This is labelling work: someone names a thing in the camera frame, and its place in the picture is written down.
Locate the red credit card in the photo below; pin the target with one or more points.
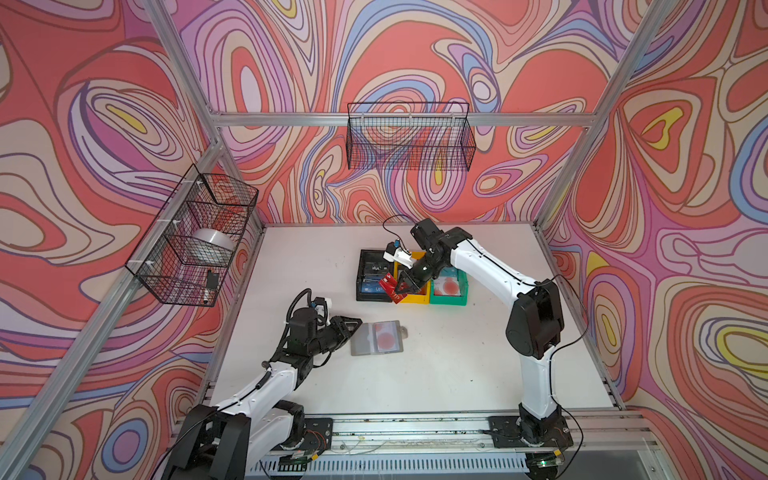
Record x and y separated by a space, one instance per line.
390 286

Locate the aluminium front rail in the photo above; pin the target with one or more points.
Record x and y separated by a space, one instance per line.
607 445

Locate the black wire basket left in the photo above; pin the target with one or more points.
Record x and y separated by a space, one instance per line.
173 266

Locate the grey card holder wallet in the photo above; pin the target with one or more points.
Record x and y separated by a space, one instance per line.
362 342

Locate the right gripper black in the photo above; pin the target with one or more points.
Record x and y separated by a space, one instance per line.
405 276

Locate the black plastic bin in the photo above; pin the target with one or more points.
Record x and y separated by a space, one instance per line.
372 268

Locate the white tape roll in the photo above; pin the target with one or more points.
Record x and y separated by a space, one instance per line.
215 237

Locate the pink round-print card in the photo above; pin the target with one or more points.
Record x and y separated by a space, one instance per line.
387 337

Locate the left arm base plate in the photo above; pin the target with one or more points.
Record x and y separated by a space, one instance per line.
314 436

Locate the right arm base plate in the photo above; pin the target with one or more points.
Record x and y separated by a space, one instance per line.
529 432

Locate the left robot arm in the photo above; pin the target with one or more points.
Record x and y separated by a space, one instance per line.
229 439

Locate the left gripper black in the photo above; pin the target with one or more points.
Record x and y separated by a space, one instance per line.
339 332

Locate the black wire basket back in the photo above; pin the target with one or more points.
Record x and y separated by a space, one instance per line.
419 136

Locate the black wire basket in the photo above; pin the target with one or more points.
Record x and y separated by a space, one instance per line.
173 266
419 136

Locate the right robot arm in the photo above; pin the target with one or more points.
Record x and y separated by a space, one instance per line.
535 320

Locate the yellow plastic bin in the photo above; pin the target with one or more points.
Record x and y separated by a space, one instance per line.
423 296

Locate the green plastic bin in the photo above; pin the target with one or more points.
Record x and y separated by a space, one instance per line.
450 288

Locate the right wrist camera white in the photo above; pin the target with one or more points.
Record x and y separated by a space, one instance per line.
395 252

